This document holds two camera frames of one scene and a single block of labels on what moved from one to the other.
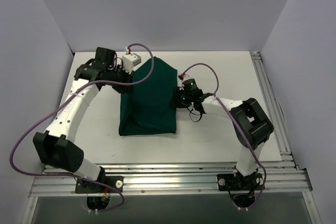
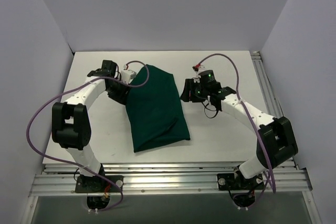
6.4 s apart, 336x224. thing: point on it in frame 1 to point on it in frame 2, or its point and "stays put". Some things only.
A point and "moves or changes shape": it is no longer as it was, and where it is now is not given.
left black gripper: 127,77 to 119,95
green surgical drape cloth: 148,109 moves or changes shape
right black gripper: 176,100 to 189,91
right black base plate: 229,182 stays put
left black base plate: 115,182 stays put
